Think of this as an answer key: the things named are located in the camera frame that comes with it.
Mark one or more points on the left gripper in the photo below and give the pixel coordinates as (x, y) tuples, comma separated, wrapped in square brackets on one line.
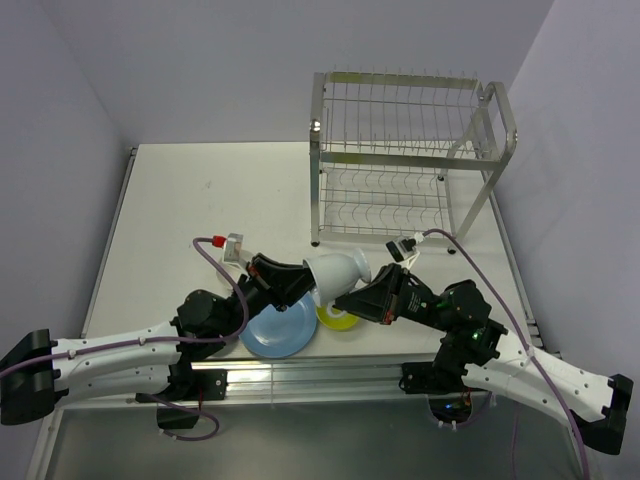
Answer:
[(279, 283)]

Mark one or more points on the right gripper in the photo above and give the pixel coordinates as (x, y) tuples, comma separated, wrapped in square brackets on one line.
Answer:
[(382, 295)]

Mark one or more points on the pale blue mug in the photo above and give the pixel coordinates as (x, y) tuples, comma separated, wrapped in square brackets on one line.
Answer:
[(337, 274)]

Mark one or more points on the lime green bowl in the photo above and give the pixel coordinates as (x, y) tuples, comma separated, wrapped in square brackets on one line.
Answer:
[(335, 319)]

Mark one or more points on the white ceramic bowl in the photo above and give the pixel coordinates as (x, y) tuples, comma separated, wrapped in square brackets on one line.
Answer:
[(232, 271)]

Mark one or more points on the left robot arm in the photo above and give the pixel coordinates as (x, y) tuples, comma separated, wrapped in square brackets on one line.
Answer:
[(38, 372)]

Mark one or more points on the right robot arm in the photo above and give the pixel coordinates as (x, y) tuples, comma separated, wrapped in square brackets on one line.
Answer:
[(479, 353)]

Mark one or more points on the steel two-tier dish rack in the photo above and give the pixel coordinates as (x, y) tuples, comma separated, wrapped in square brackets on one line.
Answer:
[(391, 153)]

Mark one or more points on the blue plate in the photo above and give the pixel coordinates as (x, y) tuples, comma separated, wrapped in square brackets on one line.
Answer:
[(278, 334)]

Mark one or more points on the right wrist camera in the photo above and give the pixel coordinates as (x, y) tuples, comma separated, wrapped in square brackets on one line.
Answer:
[(404, 249)]

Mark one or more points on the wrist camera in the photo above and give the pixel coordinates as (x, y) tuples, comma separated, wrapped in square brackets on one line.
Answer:
[(231, 246), (404, 249)]

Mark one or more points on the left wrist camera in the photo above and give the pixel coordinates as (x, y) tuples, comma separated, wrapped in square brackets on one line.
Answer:
[(231, 246)]

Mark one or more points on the aluminium mounting rail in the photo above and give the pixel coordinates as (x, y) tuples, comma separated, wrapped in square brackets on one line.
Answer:
[(249, 381)]

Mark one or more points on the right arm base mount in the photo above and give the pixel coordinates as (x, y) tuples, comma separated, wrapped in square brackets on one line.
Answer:
[(448, 398)]

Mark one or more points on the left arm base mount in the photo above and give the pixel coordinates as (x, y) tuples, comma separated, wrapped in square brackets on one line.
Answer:
[(180, 412)]

